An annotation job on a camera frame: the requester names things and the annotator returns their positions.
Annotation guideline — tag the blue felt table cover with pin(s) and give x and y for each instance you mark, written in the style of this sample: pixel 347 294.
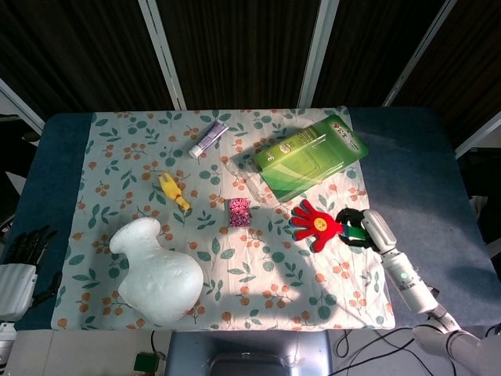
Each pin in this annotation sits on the blue felt table cover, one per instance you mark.
pixel 415 176

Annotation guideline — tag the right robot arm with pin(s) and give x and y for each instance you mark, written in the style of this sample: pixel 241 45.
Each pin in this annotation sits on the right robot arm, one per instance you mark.
pixel 411 282

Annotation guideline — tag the green blister package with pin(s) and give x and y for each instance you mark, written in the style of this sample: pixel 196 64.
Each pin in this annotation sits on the green blister package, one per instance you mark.
pixel 309 160

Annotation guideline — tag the purple white cream tube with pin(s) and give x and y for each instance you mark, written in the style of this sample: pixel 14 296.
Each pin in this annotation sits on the purple white cream tube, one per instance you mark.
pixel 207 139

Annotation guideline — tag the white frame post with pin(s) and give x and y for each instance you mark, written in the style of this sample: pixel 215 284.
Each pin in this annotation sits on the white frame post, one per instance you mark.
pixel 479 135
pixel 162 55
pixel 317 55
pixel 419 55
pixel 19 105

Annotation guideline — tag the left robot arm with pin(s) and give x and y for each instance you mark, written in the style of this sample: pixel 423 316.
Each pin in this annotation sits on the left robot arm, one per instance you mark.
pixel 6 344

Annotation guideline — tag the white foam vase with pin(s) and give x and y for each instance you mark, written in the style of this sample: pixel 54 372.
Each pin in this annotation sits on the white foam vase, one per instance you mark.
pixel 160 274

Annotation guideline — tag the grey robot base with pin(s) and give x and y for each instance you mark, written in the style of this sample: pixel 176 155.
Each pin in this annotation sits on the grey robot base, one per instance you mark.
pixel 250 352

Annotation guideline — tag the pink patterned card box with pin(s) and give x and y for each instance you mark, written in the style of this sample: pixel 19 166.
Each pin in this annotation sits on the pink patterned card box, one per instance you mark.
pixel 239 212

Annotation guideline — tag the floral print tablecloth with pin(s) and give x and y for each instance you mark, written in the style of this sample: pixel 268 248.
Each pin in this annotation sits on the floral print tablecloth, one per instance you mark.
pixel 242 254

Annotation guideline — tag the small green box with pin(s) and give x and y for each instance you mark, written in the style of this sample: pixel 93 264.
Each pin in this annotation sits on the small green box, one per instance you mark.
pixel 145 361

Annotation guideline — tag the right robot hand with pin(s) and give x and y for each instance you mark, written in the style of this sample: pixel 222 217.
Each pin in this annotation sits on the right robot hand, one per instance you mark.
pixel 377 231

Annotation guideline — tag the red hand-shaped clapper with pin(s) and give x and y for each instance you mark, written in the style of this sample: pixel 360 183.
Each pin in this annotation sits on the red hand-shaped clapper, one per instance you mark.
pixel 321 227

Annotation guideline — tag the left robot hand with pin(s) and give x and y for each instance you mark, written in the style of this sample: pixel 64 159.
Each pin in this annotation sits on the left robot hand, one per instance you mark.
pixel 17 282

